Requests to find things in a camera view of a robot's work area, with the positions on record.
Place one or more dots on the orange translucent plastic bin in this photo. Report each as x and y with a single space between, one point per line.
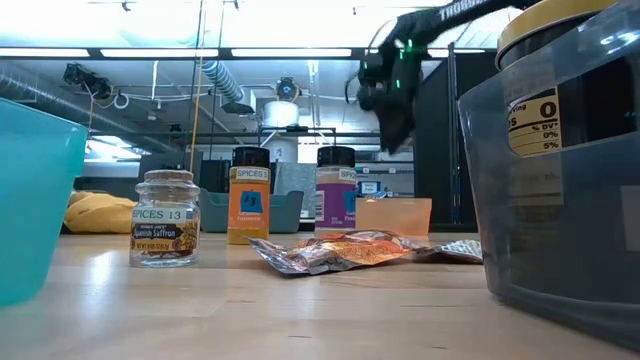
395 217

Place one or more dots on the teal plastic bin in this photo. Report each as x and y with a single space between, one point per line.
35 200

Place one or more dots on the blue-grey plastic bin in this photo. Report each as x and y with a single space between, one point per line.
287 212

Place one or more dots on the small cork-top saffron jar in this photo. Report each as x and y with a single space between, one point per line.
164 225

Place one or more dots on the grey translucent plastic bin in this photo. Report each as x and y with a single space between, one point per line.
560 250

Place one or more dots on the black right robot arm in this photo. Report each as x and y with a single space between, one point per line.
465 10

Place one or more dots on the black-lid purple-label spice jar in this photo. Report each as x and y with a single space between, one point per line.
334 200

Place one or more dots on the round black ceiling device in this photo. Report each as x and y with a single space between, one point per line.
287 89

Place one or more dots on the flexible ribbed duct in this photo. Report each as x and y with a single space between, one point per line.
222 80

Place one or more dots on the yellow cloth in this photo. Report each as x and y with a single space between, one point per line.
100 215

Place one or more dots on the yellow-lid dark spice jar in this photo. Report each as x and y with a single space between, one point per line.
535 120

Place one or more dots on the black-lid orange-label turmeric jar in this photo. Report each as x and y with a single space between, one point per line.
248 210

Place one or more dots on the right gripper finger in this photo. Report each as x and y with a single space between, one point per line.
396 130

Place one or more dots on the white cylindrical tank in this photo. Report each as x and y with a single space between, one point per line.
280 115

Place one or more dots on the dark grey cabinet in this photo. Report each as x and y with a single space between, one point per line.
165 162

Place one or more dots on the orange foil spice packet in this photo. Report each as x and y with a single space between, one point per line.
345 252

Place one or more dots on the large silver ceiling duct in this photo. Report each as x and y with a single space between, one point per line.
50 102

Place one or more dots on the black hanging ceiling device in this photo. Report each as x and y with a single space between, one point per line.
87 80

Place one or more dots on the black partition wall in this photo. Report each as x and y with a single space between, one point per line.
440 175

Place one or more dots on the silver foil packet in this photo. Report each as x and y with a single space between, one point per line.
457 250

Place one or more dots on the blue sign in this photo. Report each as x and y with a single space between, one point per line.
370 188

